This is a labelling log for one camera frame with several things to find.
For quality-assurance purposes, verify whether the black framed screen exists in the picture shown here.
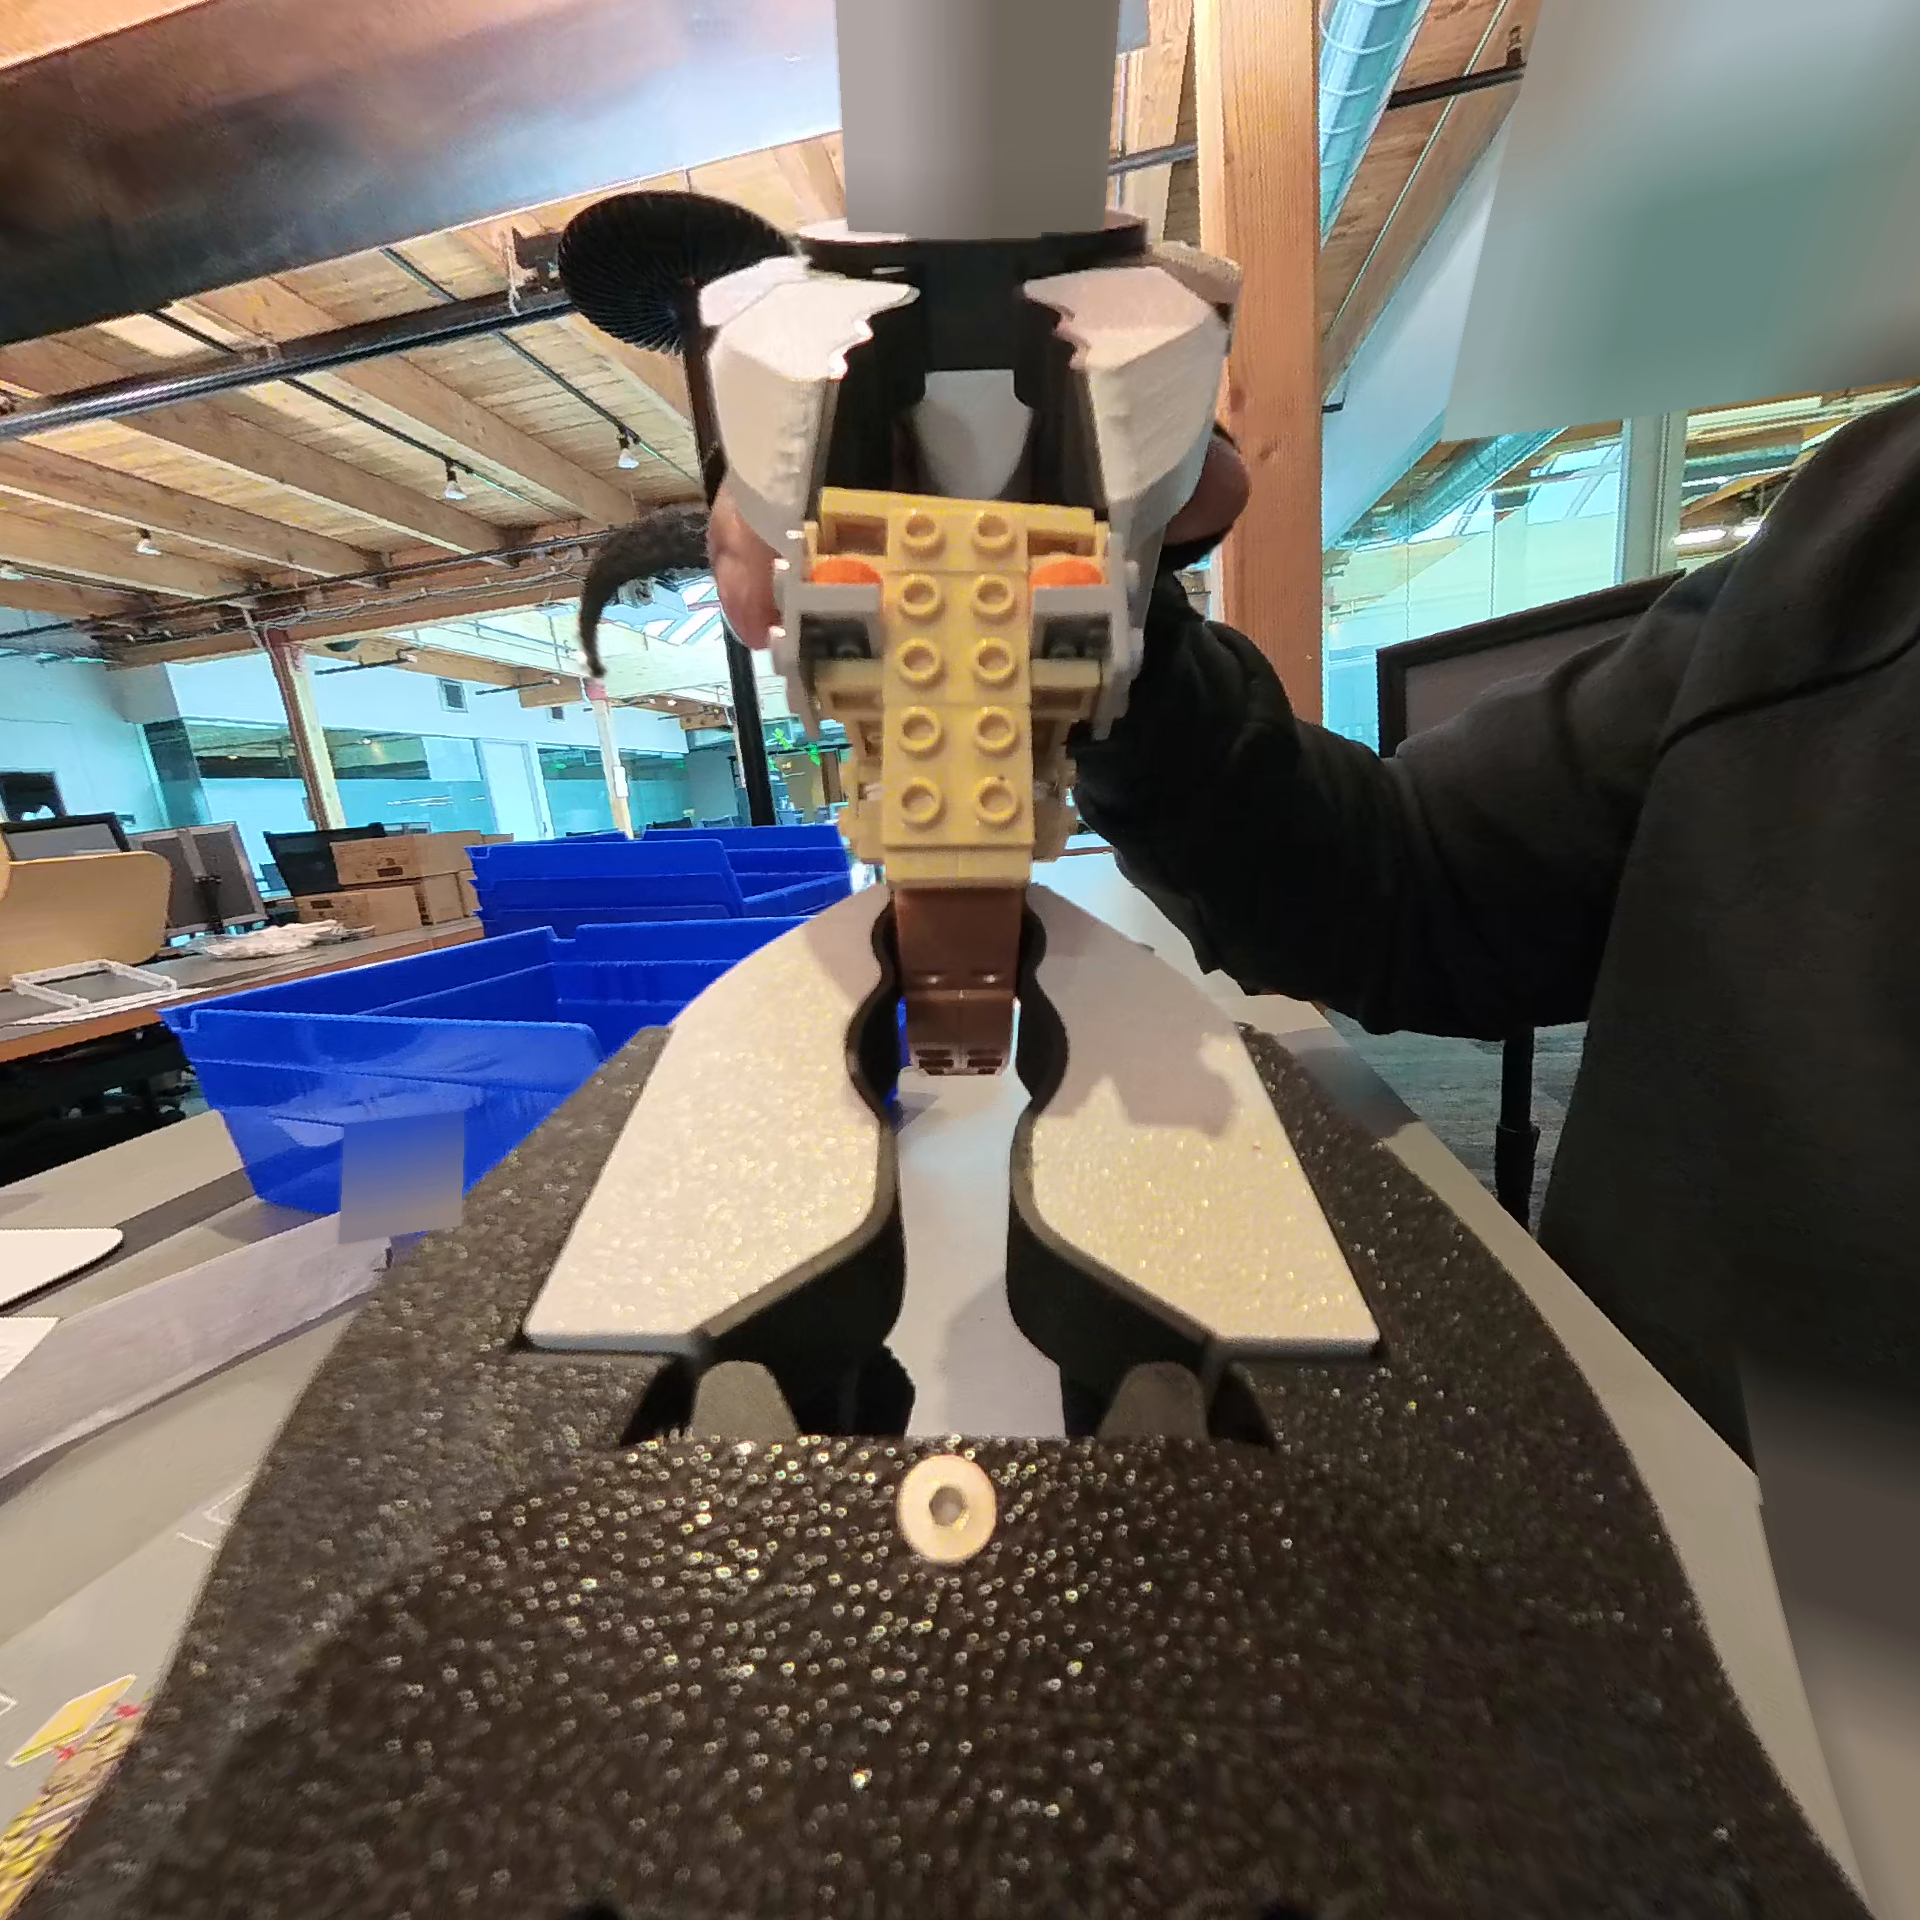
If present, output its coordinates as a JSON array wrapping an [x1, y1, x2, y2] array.
[[1371, 571, 1690, 757]]

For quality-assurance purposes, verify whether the grey instruction booklet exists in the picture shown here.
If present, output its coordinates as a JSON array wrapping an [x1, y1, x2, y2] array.
[[0, 1668, 158, 1885]]

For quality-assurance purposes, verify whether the wooden pillar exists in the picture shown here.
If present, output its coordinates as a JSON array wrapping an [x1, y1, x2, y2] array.
[[1191, 0, 1331, 728]]

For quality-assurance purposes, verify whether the tan brick model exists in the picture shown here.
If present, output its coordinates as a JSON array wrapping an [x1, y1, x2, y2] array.
[[774, 487, 1137, 1077]]

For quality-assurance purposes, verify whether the long wooden table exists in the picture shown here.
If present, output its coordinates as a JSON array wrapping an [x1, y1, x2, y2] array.
[[0, 918, 490, 1075]]

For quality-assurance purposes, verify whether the black pole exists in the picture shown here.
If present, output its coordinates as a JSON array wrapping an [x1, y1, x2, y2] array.
[[721, 647, 783, 832]]

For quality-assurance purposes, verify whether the person's right hand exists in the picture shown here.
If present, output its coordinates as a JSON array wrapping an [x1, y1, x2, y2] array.
[[710, 428, 1253, 657]]

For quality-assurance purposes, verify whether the blue plastic bin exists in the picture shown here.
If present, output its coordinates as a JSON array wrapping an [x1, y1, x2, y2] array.
[[167, 915, 908, 1224], [466, 825, 861, 944]]

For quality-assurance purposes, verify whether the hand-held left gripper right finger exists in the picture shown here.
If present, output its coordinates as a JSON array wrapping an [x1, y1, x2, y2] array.
[[1013, 889, 1387, 1357]]

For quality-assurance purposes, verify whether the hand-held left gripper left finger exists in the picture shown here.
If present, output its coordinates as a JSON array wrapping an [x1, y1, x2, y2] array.
[[524, 889, 907, 1357]]

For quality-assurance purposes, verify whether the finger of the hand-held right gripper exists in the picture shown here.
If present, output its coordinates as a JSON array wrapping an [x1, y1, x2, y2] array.
[[1036, 254, 1237, 738], [698, 254, 908, 728]]

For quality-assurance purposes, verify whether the brown cardboard box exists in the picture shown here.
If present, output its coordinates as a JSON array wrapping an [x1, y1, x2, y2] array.
[[327, 832, 483, 891], [288, 884, 477, 937]]

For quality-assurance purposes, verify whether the tan wooden chair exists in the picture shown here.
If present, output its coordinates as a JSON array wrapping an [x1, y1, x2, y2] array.
[[0, 847, 178, 981]]

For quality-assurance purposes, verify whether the grey desk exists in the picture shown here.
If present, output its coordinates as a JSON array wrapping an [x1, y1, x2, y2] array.
[[0, 848, 1920, 1920]]

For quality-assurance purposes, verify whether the dark computer monitor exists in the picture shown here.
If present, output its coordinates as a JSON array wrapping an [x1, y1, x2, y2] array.
[[137, 822, 273, 934]]

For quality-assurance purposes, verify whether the plain white sheet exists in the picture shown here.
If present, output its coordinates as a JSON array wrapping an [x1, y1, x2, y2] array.
[[0, 1224, 131, 1314]]

